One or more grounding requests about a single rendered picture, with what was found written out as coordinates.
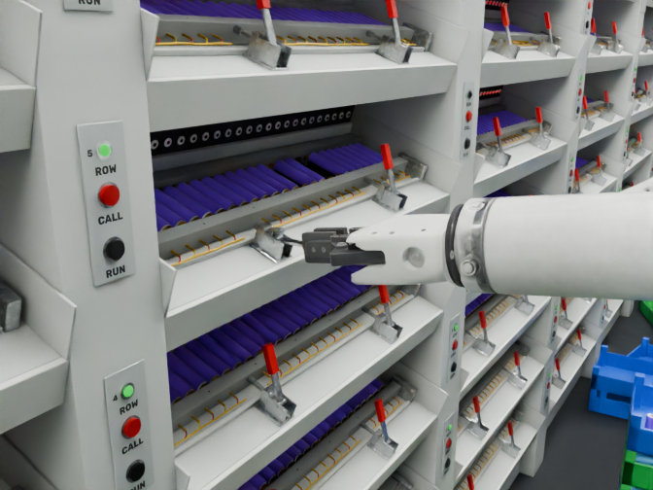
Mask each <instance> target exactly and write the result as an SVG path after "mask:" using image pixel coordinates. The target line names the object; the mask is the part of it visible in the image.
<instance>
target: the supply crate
mask: <svg viewBox="0 0 653 490"><path fill-rule="evenodd" d="M644 379H645V374H644V373H639V372H636V374H635V380H634V387H633V393H632V399H631V408H630V418H629V428H628V438H627V448H626V449H627V450H631V451H634V452H638V453H642V454H647V455H651V456H653V430H650V429H645V428H644V427H645V421H646V415H647V414H648V413H652V414H653V385H648V384H644Z"/></svg>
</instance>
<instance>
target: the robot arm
mask: <svg viewBox="0 0 653 490"><path fill-rule="evenodd" d="M301 238H302V245H303V251H304V258H305V261H306V262H307V263H331V266H342V265H356V264H358V265H367V266H366V267H364V268H362V269H360V270H358V271H356V272H354V273H353V274H351V275H352V278H351V281H352V282H353V283H354V284H356V285H414V284H430V283H440V282H448V281H452V280H453V282H454V283H455V284H456V285H457V286H459V287H463V288H466V289H467V290H468V291H469V292H471V293H482V294H504V295H524V296H545V297H565V298H605V299H625V300H646V301H653V178H651V179H648V180H646V181H644V182H642V183H639V184H637V185H635V186H633V187H630V188H628V189H626V190H624V191H621V192H607V193H583V194H558V195H534V196H510V197H485V198H472V199H470V200H468V201H467V202H466V203H463V204H459V205H457V206H456V207H455V208H454V209H453V211H452V213H451V214H422V215H402V216H394V217H390V218H387V219H384V220H382V221H379V222H377V223H374V224H372V225H370V226H367V227H351V228H349V233H348V230H347V227H316V228H314V230H313V231H306V232H303V233H302V234H301Z"/></svg>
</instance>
